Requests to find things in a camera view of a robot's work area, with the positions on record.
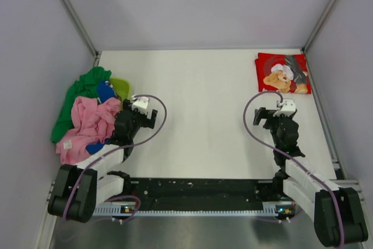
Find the red t shirt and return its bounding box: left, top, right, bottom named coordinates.
left=255, top=52, right=312, bottom=94

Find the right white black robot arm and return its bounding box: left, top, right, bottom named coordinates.
left=253, top=107, right=369, bottom=247

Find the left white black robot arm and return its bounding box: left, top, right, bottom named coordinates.
left=47, top=94, right=158, bottom=223

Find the pink t shirt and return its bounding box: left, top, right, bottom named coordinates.
left=56, top=96, right=121, bottom=164

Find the lime green tray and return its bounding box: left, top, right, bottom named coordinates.
left=110, top=77, right=131, bottom=100

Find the blue t shirt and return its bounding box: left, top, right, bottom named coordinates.
left=86, top=80, right=117, bottom=155

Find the green t shirt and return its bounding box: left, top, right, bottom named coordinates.
left=51, top=66, right=112, bottom=143

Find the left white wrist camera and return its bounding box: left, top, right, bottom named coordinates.
left=131, top=95, right=149, bottom=114

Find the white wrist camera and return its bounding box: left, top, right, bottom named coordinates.
left=131, top=95, right=149, bottom=114
left=273, top=99, right=297, bottom=117

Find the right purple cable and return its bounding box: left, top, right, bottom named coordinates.
left=243, top=90, right=347, bottom=247

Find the purple cable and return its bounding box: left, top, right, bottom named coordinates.
left=62, top=94, right=168, bottom=222
left=243, top=90, right=347, bottom=247

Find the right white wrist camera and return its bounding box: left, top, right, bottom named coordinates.
left=273, top=99, right=297, bottom=117

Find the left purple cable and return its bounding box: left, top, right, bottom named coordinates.
left=62, top=94, right=168, bottom=222

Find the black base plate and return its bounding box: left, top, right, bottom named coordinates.
left=98, top=177, right=307, bottom=211

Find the grey slotted cable duct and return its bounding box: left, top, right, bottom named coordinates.
left=93, top=204, right=279, bottom=217

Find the left aluminium frame post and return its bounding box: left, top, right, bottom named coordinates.
left=60, top=0, right=99, bottom=59

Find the aluminium frame post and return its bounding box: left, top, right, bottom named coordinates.
left=60, top=0, right=99, bottom=59
left=301, top=0, right=358, bottom=56

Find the right aluminium frame post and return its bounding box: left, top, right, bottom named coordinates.
left=301, top=0, right=358, bottom=56

